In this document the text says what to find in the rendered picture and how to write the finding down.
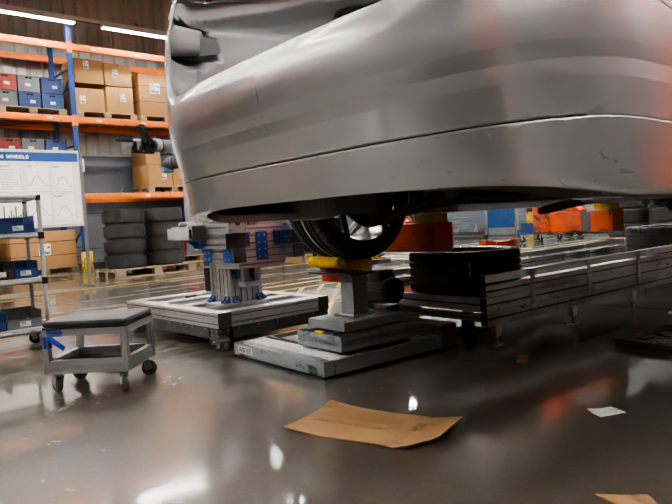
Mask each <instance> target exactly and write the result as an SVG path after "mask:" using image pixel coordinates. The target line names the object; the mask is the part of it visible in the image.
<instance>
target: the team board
mask: <svg viewBox="0 0 672 504"><path fill-rule="evenodd" d="M11 195H40V199H41V200H40V205H41V216H42V228H48V227H67V226H84V238H85V251H86V263H87V275H88V284H86V283H85V284H82V286H87V287H99V285H96V284H92V277H91V264H90V252H89V239H88V227H87V214H86V202H85V189H84V177H83V165H82V152H81V146H77V151H65V150H30V149H0V196H11ZM27 214H28V216H32V215H33V216H34V228H38V224H37V212H36V201H35V200H32V201H28V202H27ZM14 217H23V207H22V203H0V218H14Z"/></svg>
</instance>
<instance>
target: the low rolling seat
mask: <svg viewBox="0 0 672 504"><path fill-rule="evenodd" d="M150 312H151V309H150V308H128V309H109V310H90V311H76V312H73V313H70V314H67V315H64V316H61V317H58V318H54V319H51V320H48V321H45V322H43V323H42V326H43V327H44V328H42V331H41V341H42V352H43V364H44V375H52V376H53V378H52V386H53V389H54V390H55V391H56V392H59V391H62V390H63V386H64V376H65V375H63V374H73V375H74V377H76V378H78V379H82V378H85V377H86V376H87V375H88V373H98V372H119V377H120V385H121V386H122V390H123V391H126V390H128V389H129V383H130V381H129V373H128V371H130V370H131V369H133V368H135V367H136V366H138V365H139V364H141V363H143V364H142V367H141V368H142V371H143V373H144V374H146V375H152V374H154V373H155V372H156V370H157V364H156V362H155V361H153V360H151V359H150V357H152V356H154V355H155V354H156V352H155V339H154V326H153V315H152V314H151V313H150ZM144 324H146V336H147V343H132V344H129V331H132V330H134V329H136V328H138V327H140V326H142V325H144ZM119 333H120V344H111V345H90V346H85V345H84V335H99V334H119ZM62 336H76V348H73V349H71V350H69V351H67V352H64V353H62V354H60V355H57V356H55V357H53V358H52V344H53V345H55V346H56V347H58V348H59V349H60V350H62V351H64V349H65V348H66V347H65V346H64V345H62V344H61V343H59V342H58V341H57V340H55V339H54V338H52V337H62ZM121 375H122V376H121Z"/></svg>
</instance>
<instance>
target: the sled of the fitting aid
mask: <svg viewBox="0 0 672 504"><path fill-rule="evenodd" d="M297 331H298V344H301V345H306V346H311V347H315V348H320V349H325V350H330V351H335V352H339V353H345V352H349V351H353V350H356V349H361V348H365V347H369V346H374V345H378V344H382V343H387V342H391V341H395V340H401V339H405V338H408V337H412V336H415V328H414V322H412V321H404V320H402V321H397V322H392V323H387V324H382V325H377V326H373V327H368V328H363V329H358V330H353V331H348V332H340V331H334V330H328V329H322V328H316V327H309V328H303V329H298V330H297Z"/></svg>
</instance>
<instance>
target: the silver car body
mask: <svg viewBox="0 0 672 504"><path fill-rule="evenodd" d="M168 23H169V28H168V34H167V37H166V47H165V82H166V101H167V117H168V129H169V135H170V140H171V144H172V148H173V152H174V155H175V158H176V161H177V164H178V167H179V170H180V173H181V176H182V179H183V182H184V184H185V188H186V191H187V195H188V199H189V203H190V208H191V214H192V217H193V218H194V219H195V220H197V221H200V222H203V223H209V224H227V223H245V222H262V221H280V220H293V221H302V220H319V219H327V218H332V217H335V216H337V215H353V214H373V213H378V201H377V193H389V192H405V191H417V200H419V199H422V198H424V197H427V196H428V194H429V193H430V192H431V191H442V192H443V193H444V195H445V200H446V199H450V198H454V197H458V196H462V195H466V194H470V193H473V192H477V191H478V190H490V191H494V195H493V197H492V198H490V199H481V198H478V199H474V200H470V201H466V202H462V203H458V204H454V205H450V206H446V207H442V208H438V209H434V210H432V211H426V212H423V213H424V214H433V213H450V212H467V211H483V210H500V209H517V208H534V207H539V208H538V213H539V214H541V215H542V214H549V213H553V212H557V211H561V210H564V209H568V208H573V207H577V206H582V205H587V204H601V203H610V202H627V201H637V202H638V203H639V204H640V205H642V206H648V205H650V204H651V203H652V202H654V203H655V205H665V204H666V206H667V208H668V209H669V210H670V211H672V0H224V1H216V2H193V1H189V0H175V1H174V3H173V5H172V7H171V10H170V13H169V16H168ZM287 204H289V206H290V212H291V213H287V208H286V205H287Z"/></svg>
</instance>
